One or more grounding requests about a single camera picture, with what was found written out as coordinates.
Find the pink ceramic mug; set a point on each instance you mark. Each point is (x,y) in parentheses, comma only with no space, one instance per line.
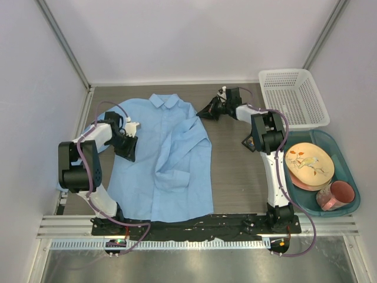
(335,195)

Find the pink plate under cream plate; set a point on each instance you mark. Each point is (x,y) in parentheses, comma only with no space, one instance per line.
(302,185)

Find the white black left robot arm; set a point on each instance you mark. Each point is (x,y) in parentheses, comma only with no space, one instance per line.
(79,167)

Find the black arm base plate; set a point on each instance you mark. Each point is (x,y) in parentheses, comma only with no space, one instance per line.
(227,227)

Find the cream bird pattern plate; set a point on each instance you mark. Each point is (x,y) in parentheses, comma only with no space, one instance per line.
(309,164)

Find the black brooch box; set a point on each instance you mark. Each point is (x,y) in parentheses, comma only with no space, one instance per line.
(249,143)

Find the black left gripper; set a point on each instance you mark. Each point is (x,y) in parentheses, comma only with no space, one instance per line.
(129,152)

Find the teal plastic tray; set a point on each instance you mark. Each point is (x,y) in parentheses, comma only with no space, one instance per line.
(307,199)

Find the light blue button shirt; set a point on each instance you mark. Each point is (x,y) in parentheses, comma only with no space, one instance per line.
(170,180)

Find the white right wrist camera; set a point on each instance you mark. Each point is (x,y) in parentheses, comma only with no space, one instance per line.
(221,94)

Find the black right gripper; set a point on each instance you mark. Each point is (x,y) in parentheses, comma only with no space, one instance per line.
(209,111)

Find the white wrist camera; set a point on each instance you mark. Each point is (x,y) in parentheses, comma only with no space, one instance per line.
(131,127)
(221,94)

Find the white plastic mesh basket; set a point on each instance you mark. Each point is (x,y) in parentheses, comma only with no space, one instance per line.
(294,93)

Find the white slotted cable duct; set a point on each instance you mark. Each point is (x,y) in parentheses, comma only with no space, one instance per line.
(110,244)

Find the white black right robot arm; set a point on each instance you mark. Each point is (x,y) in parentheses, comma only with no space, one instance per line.
(268,137)

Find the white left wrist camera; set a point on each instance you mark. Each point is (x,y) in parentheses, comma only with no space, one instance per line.
(131,127)

